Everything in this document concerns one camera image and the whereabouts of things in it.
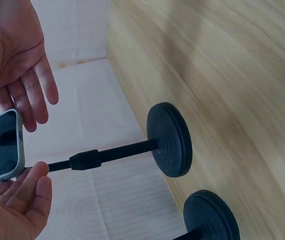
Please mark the person's right hand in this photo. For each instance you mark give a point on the person's right hand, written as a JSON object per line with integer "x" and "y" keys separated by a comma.
{"x": 15, "y": 37}

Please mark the person's left hand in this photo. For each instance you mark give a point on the person's left hand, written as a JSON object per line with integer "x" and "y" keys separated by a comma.
{"x": 10, "y": 220}

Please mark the black round-base phone stand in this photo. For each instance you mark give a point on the black round-base phone stand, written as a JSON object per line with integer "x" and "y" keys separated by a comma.
{"x": 207, "y": 210}
{"x": 168, "y": 140}

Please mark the smartphone with light frame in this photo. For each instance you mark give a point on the smartphone with light frame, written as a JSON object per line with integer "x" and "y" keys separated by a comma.
{"x": 3, "y": 157}

